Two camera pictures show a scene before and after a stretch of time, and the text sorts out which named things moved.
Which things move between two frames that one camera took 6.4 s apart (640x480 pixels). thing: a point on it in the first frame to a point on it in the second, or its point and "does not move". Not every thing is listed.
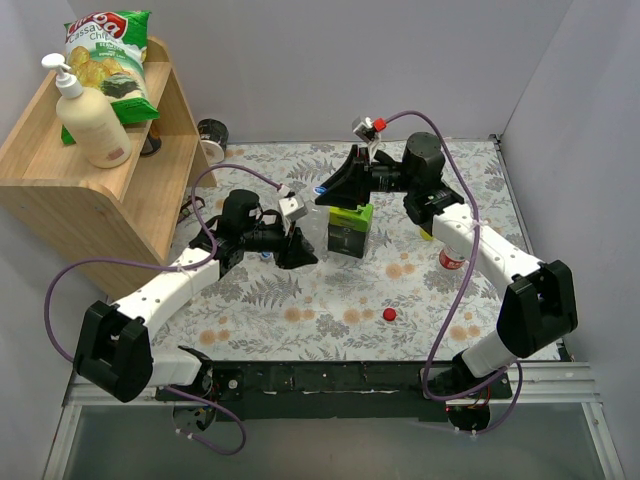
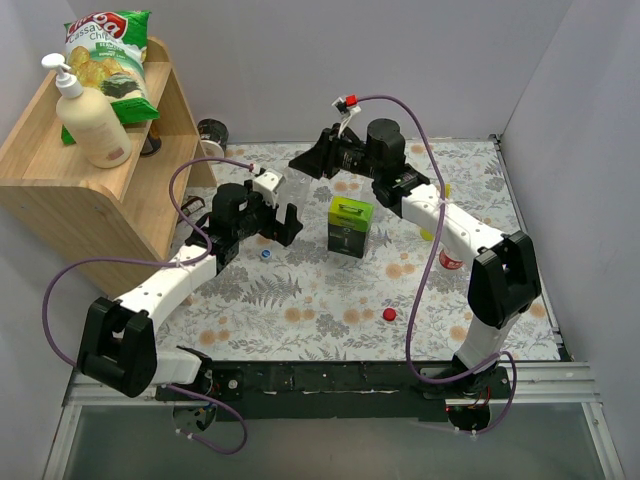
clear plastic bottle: [316, 221] to [294, 188]
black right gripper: [363, 175] to [325, 151]
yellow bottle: [425, 235] does not move
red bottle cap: [389, 314] does not move
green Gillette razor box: [348, 229] does not move
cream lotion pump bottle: [91, 118] does not move
